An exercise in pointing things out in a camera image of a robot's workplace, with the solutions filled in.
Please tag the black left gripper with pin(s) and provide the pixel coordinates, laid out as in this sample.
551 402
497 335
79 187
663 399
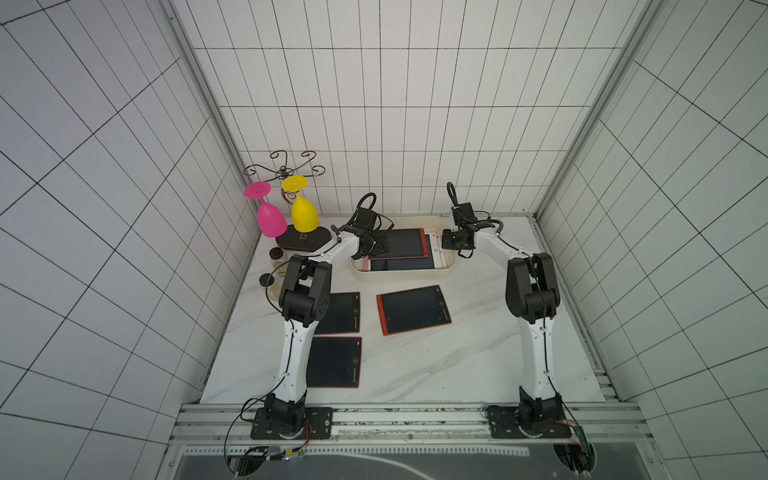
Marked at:
382 246

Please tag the yellow plastic wine glass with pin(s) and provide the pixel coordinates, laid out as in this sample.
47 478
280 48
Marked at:
304 214

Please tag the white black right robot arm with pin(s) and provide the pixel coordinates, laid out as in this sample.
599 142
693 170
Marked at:
532 296

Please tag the aluminium mounting rail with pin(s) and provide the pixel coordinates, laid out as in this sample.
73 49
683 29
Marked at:
408 424

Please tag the cream plastic storage box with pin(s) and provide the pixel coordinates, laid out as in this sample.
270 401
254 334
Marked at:
434 224

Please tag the glass jar black lid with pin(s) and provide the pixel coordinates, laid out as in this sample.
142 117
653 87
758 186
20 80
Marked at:
277 256

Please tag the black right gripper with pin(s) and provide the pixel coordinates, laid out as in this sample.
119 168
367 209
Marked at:
455 240

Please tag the pink plastic wine glass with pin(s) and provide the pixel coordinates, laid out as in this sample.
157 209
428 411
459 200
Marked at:
270 219

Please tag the pink white writing tablet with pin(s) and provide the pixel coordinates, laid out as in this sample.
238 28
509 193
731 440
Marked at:
434 259

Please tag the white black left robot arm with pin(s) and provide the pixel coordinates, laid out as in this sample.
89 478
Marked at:
304 301

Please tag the red writing tablet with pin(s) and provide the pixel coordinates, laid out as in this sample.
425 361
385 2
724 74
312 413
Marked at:
343 316
412 310
334 362
400 244

